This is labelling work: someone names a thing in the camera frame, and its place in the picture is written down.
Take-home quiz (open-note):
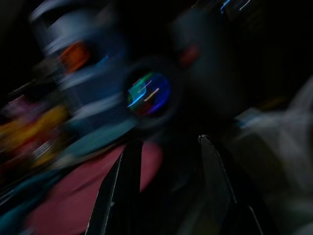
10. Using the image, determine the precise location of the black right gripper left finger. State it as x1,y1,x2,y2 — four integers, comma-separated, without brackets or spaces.
85,141,143,235

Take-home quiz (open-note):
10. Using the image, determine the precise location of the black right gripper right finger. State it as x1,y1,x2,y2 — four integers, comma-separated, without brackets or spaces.
195,134,264,235

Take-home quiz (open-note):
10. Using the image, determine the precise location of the red plate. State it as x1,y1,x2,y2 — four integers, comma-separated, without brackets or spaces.
26,143,164,235

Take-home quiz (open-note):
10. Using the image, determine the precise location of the teal plate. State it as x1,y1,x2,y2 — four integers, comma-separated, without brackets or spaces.
61,117,140,157

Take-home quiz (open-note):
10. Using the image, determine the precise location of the blue microfibre towel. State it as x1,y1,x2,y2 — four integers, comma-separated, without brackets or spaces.
0,168,64,235

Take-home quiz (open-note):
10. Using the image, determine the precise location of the yellow red snack packet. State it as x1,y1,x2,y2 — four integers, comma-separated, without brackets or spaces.
0,105,71,169

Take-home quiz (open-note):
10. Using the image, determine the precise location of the translucent stacked food container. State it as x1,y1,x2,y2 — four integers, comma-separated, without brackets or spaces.
30,7,137,138

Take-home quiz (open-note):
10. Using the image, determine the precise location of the grey rice cooker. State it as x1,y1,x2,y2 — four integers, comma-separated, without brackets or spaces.
171,7,247,116

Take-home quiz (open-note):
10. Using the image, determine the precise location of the orange square fan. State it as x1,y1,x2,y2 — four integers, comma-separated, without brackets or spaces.
58,41,91,73

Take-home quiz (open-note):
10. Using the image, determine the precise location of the black fan RGB ring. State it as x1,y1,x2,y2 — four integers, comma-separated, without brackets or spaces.
122,57,184,132

